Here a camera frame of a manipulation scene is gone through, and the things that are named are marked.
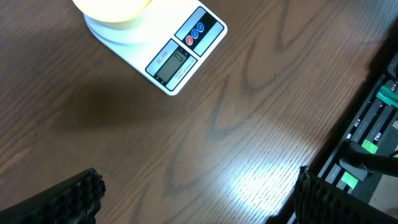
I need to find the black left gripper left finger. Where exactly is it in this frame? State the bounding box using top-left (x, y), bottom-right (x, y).
top-left (1, 168), bottom-right (106, 224)

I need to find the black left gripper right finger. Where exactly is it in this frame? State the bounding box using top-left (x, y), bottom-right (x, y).
top-left (293, 166), bottom-right (397, 224)

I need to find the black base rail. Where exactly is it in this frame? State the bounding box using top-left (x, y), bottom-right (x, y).
top-left (318, 55), bottom-right (397, 203)

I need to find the yellow plastic bowl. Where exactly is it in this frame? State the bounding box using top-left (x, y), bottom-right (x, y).
top-left (73, 0), bottom-right (152, 30)

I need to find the white digital kitchen scale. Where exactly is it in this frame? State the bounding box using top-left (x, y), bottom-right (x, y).
top-left (85, 0), bottom-right (228, 96)

